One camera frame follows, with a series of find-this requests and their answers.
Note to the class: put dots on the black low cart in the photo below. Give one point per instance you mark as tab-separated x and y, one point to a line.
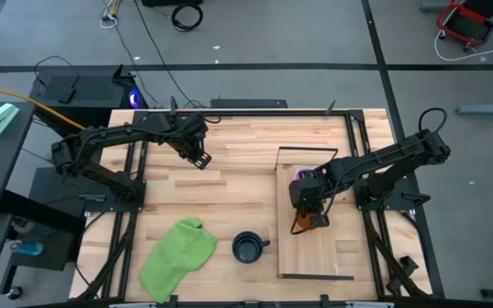
54	252

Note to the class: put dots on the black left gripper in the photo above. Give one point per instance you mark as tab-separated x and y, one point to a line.
191	139

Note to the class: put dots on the black power strip bar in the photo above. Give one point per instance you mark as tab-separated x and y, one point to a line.
248	103

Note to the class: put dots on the blue bottle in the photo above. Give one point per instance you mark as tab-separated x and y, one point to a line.
30	248

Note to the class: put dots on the purple plastic mug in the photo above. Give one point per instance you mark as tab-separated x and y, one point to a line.
303	174

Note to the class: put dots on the red and black cart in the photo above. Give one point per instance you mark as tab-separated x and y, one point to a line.
465	27

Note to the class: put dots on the black box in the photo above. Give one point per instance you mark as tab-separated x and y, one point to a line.
169	2

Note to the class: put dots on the black metal table frame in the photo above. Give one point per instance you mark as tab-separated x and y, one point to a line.
354	117

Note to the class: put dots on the green microfibre cloth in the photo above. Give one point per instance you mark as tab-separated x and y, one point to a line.
178	256

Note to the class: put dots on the black mug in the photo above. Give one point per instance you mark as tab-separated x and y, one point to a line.
246	248

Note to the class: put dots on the grey floor bar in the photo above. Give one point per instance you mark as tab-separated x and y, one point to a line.
486	109

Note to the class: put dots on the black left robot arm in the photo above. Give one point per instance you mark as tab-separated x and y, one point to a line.
101	139

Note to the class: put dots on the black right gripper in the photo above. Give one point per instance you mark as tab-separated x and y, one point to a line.
310	190

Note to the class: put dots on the black computer tower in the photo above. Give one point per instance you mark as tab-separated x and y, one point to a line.
92	92

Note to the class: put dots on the mint green stapler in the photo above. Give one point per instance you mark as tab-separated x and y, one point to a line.
0	119

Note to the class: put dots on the orange plastic cup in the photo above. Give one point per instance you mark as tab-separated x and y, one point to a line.
304	222

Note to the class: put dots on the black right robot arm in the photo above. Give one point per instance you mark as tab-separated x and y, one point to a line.
392	156

